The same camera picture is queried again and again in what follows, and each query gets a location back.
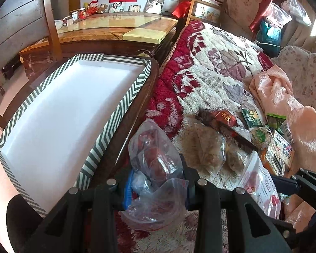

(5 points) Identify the red plush toy figure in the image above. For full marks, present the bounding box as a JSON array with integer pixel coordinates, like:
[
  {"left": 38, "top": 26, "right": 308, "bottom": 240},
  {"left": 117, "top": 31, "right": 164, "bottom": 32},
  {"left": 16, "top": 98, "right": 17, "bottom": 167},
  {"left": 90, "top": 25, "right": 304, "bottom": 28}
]
[{"left": 86, "top": 0, "right": 99, "bottom": 17}]

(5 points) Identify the round green white snack packet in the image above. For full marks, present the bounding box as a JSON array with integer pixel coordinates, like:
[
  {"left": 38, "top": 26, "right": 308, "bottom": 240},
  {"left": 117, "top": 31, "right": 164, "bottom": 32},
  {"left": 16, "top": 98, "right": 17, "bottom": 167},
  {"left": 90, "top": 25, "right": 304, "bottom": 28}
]
[{"left": 249, "top": 127, "right": 272, "bottom": 150}]

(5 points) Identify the teal plastic bag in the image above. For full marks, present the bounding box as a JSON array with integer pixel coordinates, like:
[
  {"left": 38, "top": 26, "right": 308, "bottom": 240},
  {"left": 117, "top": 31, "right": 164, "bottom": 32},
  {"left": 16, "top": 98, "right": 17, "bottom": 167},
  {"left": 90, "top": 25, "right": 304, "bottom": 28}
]
[{"left": 256, "top": 19, "right": 281, "bottom": 52}]

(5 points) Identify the pink satin cloth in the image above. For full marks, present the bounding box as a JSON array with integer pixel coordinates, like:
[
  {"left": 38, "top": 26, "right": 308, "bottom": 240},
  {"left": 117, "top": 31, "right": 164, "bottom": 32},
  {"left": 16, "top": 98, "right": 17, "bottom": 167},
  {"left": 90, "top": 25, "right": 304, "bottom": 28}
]
[{"left": 249, "top": 65, "right": 316, "bottom": 173}]

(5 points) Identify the wooden chair frame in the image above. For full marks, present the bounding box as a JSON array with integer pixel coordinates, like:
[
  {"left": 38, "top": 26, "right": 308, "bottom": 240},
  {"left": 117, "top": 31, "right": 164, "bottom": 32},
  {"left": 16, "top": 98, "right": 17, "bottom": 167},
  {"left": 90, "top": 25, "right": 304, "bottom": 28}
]
[{"left": 0, "top": 0, "right": 63, "bottom": 130}]

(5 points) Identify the white pink snack pouch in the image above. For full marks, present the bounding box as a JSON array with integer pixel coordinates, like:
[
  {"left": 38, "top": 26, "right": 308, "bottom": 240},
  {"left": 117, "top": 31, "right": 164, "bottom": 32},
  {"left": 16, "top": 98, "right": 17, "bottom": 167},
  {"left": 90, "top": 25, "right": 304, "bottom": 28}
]
[{"left": 238, "top": 151, "right": 281, "bottom": 219}]

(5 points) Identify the green striped cardboard box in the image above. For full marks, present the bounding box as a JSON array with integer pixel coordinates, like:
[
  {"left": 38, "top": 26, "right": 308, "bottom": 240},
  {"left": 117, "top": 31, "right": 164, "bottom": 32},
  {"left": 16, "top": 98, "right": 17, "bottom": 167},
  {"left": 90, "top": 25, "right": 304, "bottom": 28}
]
[{"left": 0, "top": 54, "right": 153, "bottom": 217}]

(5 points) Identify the dark brown long snack package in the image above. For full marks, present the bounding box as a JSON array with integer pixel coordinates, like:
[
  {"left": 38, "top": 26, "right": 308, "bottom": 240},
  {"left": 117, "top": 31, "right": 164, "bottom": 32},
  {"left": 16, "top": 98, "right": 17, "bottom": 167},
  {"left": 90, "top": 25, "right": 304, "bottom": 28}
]
[{"left": 196, "top": 109, "right": 258, "bottom": 153}]

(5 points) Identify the clear bag of red dates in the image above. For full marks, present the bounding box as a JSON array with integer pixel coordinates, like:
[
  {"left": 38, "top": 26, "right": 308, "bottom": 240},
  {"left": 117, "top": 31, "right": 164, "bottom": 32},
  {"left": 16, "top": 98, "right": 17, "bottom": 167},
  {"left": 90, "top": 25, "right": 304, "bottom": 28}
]
[{"left": 120, "top": 119, "right": 188, "bottom": 232}]

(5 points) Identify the red gold snack packet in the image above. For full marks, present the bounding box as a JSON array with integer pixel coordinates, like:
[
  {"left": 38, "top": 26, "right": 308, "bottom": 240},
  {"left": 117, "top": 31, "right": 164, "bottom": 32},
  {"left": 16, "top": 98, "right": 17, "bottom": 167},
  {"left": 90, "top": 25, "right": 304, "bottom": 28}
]
[{"left": 213, "top": 109, "right": 238, "bottom": 127}]

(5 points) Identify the dark green snack packet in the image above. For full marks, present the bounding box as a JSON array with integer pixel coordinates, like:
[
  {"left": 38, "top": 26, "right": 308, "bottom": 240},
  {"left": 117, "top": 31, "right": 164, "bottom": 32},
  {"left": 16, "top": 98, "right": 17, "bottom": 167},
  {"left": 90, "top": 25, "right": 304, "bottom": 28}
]
[{"left": 241, "top": 109, "right": 263, "bottom": 129}]

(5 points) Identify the clear bag of brown snacks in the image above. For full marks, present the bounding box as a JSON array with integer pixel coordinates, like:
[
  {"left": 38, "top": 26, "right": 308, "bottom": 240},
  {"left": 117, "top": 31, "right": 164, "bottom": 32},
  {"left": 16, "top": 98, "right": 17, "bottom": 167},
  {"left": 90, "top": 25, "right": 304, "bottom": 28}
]
[{"left": 193, "top": 123, "right": 226, "bottom": 176}]

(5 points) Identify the marble top coffee table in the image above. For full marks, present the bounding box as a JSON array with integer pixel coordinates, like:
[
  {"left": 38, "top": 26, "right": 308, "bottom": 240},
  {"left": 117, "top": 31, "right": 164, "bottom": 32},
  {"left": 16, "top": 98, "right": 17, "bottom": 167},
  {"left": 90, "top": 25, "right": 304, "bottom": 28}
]
[{"left": 19, "top": 12, "right": 179, "bottom": 58}]

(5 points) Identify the red floral plush blanket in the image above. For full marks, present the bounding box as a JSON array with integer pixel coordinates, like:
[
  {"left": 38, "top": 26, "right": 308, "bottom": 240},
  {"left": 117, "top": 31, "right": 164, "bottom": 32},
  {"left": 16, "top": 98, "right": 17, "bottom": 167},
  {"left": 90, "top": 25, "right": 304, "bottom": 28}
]
[{"left": 94, "top": 19, "right": 283, "bottom": 253}]

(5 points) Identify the floral sofa cushion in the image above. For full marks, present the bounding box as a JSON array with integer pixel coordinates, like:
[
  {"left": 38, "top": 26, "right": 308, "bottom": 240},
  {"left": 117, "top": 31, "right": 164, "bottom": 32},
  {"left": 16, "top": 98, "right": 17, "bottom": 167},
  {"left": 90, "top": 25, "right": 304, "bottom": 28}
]
[{"left": 271, "top": 46, "right": 316, "bottom": 110}]

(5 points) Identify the framed wedding photo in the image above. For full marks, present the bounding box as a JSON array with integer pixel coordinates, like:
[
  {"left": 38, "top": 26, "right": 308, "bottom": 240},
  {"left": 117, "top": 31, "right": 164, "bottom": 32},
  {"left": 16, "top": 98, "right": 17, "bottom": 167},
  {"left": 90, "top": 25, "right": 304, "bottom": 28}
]
[{"left": 144, "top": 0, "right": 165, "bottom": 14}]

